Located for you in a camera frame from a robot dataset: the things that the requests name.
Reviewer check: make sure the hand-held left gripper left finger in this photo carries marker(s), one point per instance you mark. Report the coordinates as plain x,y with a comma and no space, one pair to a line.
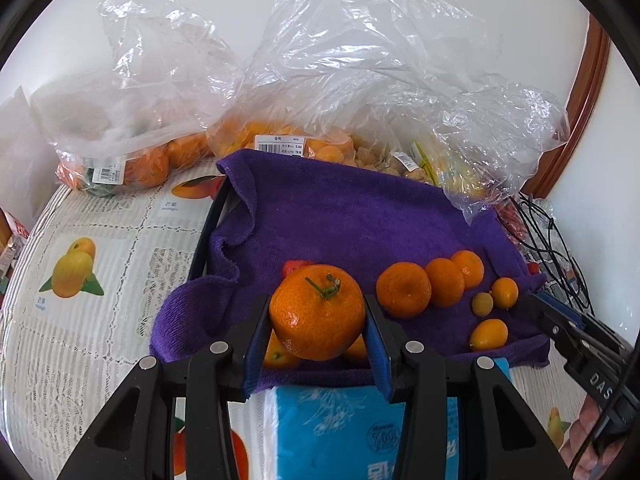
256,355

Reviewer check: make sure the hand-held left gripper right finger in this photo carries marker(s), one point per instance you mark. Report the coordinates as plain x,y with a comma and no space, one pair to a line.
377,355

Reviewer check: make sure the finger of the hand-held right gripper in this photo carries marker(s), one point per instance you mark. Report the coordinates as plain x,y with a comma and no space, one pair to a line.
565,311
557,332

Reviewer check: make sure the orange kumquat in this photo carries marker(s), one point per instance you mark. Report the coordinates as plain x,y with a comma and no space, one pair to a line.
489,335
504,292

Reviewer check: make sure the small yellow kumquat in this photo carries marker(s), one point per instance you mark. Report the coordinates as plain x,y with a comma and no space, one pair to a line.
482,304

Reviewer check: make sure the blue tissue pack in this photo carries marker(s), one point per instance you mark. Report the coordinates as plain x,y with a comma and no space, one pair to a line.
325,435

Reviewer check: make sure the red cherry tomato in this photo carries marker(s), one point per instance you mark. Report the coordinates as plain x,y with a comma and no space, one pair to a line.
295,266
535,266

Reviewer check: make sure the black tray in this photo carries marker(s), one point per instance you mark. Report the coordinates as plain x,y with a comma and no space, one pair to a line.
207,232

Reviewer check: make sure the person's right hand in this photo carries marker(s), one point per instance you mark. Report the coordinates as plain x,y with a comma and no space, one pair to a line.
580,435

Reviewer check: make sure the pile of red cherry tomatoes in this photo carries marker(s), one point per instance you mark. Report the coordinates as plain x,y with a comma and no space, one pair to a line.
515,220

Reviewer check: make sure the fruit print tablecloth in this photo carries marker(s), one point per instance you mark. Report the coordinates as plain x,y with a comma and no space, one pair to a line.
125,320

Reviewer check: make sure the purple towel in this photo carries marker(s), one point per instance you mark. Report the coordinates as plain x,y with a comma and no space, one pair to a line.
340,220

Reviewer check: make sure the clear bag of yellow fruit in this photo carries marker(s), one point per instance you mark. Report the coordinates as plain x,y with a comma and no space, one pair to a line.
475,150

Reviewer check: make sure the clear bag of tan longans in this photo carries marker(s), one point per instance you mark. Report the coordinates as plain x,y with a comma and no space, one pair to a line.
382,160

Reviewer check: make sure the red white packet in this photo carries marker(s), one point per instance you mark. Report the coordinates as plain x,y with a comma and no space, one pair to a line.
12,240

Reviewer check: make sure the clear bag of kumquats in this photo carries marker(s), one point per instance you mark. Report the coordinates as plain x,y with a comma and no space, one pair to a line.
300,85

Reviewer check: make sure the clear bag of mandarins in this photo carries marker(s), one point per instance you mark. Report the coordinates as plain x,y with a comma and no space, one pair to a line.
125,110

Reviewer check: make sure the white plastic bag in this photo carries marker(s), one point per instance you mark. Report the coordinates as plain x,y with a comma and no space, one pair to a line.
20,150

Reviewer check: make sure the brown wooden door frame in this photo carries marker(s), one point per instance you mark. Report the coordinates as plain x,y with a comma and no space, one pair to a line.
580,110

